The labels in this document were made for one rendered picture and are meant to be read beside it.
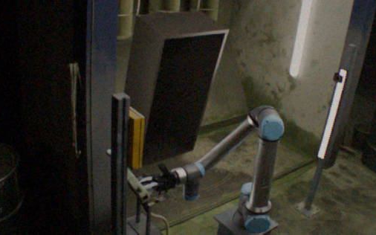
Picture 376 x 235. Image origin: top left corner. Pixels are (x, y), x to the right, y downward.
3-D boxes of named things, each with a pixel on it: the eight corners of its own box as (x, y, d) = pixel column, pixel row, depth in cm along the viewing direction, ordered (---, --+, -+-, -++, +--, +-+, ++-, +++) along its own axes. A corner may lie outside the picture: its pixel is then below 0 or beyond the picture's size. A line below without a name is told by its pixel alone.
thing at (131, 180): (162, 220, 197) (147, 189, 184) (154, 225, 195) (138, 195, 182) (124, 174, 234) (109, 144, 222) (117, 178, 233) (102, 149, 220)
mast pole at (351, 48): (303, 208, 373) (348, 44, 302) (306, 207, 376) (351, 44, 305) (307, 211, 370) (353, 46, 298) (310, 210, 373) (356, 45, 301)
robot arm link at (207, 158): (264, 94, 217) (177, 169, 237) (269, 103, 206) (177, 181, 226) (277, 108, 221) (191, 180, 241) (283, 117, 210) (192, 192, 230)
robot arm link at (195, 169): (205, 181, 217) (206, 166, 213) (186, 187, 210) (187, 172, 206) (195, 172, 224) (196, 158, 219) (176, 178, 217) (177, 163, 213)
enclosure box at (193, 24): (116, 143, 349) (136, 15, 280) (171, 127, 384) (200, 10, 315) (137, 169, 329) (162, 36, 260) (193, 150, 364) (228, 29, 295)
